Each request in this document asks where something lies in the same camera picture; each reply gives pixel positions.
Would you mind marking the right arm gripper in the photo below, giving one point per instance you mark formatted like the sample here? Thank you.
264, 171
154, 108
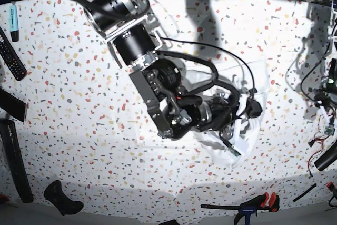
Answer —
219, 114

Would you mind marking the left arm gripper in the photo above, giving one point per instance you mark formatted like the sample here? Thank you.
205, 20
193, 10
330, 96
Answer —
327, 108

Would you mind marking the white T-shirt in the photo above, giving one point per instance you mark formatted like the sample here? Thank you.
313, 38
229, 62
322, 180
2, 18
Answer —
252, 83

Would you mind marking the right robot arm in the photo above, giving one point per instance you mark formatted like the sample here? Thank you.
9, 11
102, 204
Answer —
125, 27

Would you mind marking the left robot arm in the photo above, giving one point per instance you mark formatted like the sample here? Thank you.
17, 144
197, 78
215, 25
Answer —
327, 88

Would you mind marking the black cylinder right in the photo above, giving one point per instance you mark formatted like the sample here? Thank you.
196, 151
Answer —
326, 159

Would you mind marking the small orange black device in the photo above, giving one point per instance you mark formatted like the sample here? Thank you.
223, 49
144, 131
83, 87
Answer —
330, 186

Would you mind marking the small black stick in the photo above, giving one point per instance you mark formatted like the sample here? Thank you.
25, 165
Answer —
305, 192

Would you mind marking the black orange bar clamp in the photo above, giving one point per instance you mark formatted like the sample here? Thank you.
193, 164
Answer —
265, 202

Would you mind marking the terrazzo patterned tablecloth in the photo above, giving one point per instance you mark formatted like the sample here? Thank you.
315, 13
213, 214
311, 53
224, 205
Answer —
87, 126

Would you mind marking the black flat case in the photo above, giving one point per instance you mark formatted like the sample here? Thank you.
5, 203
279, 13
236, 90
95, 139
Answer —
13, 106

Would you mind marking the black cylindrical tube left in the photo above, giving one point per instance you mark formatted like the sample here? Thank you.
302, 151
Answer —
15, 161

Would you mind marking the black TV remote control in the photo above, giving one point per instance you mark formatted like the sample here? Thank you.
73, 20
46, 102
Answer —
11, 59

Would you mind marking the blue highlighter marker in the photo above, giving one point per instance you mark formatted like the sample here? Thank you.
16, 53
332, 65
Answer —
13, 21

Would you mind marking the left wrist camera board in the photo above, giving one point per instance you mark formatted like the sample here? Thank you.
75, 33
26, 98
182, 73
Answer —
329, 130

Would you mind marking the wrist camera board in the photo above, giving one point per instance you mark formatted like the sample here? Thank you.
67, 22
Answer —
329, 130
234, 152

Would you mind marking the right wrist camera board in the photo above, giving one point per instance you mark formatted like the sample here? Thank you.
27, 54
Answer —
234, 152

